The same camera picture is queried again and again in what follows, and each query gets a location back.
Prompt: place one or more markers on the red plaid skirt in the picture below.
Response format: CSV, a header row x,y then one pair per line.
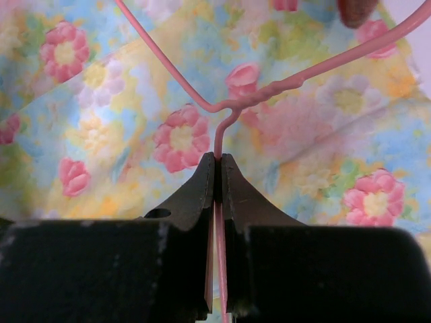
x,y
354,13

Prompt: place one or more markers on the pastel floral cloth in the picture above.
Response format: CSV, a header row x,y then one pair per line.
x,y
107,108

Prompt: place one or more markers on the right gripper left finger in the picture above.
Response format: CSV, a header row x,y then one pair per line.
x,y
155,268

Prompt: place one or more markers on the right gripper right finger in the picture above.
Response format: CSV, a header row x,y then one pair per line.
x,y
281,270

